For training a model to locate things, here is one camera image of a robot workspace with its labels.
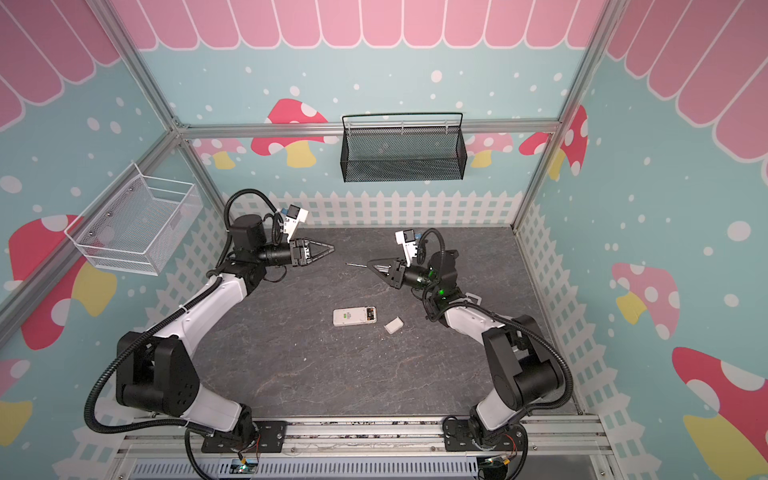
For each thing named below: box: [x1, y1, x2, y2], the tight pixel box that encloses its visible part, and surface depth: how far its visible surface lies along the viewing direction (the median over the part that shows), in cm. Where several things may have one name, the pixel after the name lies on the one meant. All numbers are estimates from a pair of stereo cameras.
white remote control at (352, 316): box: [333, 306, 378, 327], surface depth 96 cm
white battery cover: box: [383, 316, 404, 334], surface depth 96 cm
